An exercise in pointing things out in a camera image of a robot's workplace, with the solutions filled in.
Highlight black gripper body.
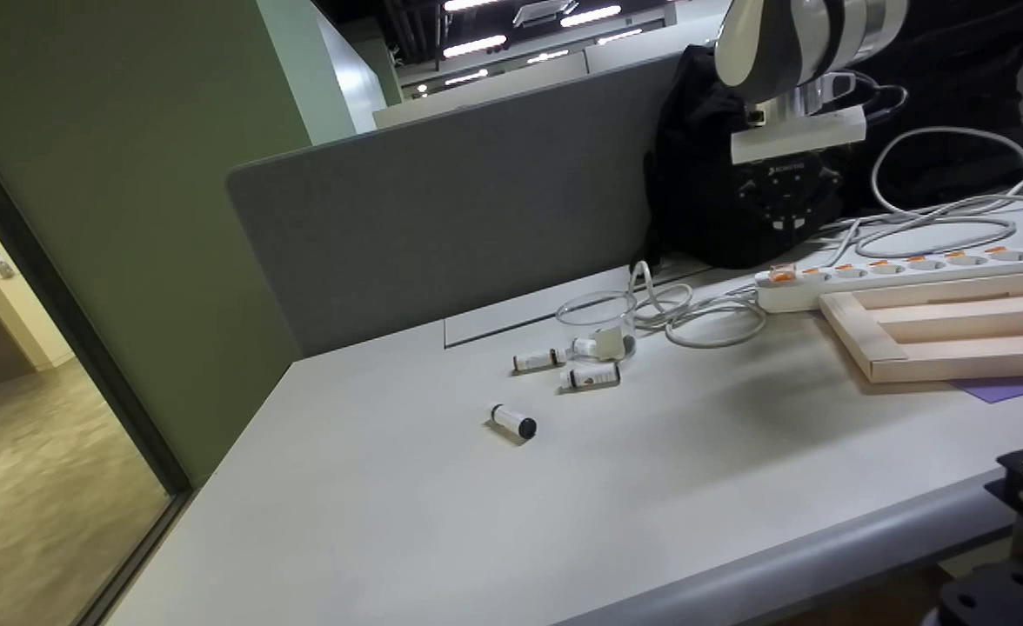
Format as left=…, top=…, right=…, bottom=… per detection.
left=738, top=155, right=854, bottom=243

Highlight white power strip orange switches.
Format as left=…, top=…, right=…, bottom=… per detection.
left=752, top=243, right=1023, bottom=315

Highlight black backpack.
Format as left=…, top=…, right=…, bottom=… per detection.
left=854, top=0, right=1023, bottom=218
left=644, top=44, right=878, bottom=272

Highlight clear plastic cup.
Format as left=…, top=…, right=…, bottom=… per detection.
left=555, top=289, right=641, bottom=351

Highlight white labelled tube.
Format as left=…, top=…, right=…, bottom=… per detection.
left=558, top=358, right=626, bottom=395
left=508, top=345, right=563, bottom=379
left=484, top=399, right=544, bottom=449

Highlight ceiling light strip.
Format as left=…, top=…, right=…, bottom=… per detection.
left=438, top=30, right=512, bottom=64
left=558, top=3, right=630, bottom=30

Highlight purple paper sheet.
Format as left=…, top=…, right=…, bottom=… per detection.
left=957, top=372, right=1023, bottom=410

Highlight grey desk partition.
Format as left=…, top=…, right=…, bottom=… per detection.
left=225, top=52, right=708, bottom=358

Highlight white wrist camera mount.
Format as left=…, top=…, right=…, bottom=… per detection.
left=728, top=103, right=872, bottom=168

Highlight thin white cable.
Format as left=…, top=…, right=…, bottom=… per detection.
left=658, top=289, right=774, bottom=351
left=623, top=259, right=759, bottom=342

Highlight thick white power cable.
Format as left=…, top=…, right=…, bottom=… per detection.
left=825, top=121, right=1023, bottom=264

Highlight light wooden frame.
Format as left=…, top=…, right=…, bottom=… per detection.
left=818, top=268, right=1023, bottom=392

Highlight black door frame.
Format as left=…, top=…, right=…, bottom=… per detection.
left=0, top=116, right=200, bottom=626

